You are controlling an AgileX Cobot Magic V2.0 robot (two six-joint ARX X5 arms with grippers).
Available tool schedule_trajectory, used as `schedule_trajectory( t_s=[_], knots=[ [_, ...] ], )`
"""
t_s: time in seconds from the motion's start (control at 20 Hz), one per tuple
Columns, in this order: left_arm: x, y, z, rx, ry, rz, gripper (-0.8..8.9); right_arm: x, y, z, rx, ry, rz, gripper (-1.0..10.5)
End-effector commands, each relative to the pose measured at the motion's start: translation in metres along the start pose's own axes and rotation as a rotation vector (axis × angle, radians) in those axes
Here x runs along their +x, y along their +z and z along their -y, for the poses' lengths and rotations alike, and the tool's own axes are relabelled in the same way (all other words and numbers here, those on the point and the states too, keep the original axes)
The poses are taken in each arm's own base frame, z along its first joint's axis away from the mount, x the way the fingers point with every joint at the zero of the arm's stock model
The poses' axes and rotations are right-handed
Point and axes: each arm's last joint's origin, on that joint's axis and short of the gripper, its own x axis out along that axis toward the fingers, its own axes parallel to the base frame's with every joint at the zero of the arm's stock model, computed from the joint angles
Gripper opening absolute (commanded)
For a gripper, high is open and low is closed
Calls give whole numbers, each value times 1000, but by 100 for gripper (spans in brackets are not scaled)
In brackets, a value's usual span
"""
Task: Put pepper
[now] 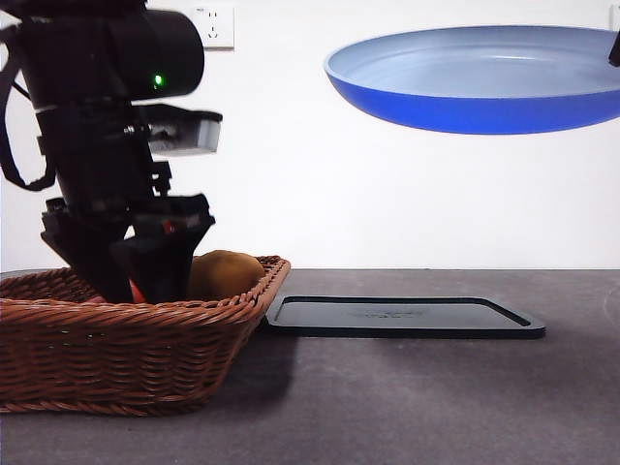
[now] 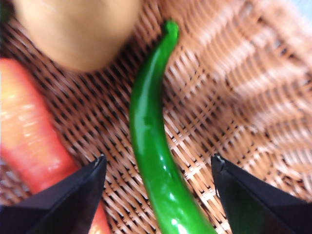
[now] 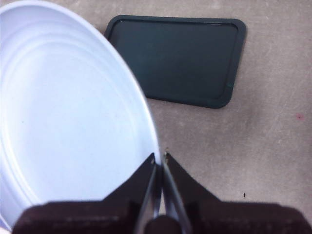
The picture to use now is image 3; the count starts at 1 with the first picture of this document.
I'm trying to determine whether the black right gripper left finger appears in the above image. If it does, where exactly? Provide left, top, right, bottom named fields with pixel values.
left=12, top=153, right=157, bottom=234

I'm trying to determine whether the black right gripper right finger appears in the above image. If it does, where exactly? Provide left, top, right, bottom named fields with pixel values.
left=162, top=152, right=312, bottom=234

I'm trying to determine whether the pale blue round plate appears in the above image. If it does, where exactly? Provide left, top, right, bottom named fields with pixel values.
left=0, top=0, right=163, bottom=231

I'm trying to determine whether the black rectangular tray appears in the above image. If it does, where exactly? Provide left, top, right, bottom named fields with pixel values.
left=104, top=15, right=247, bottom=109

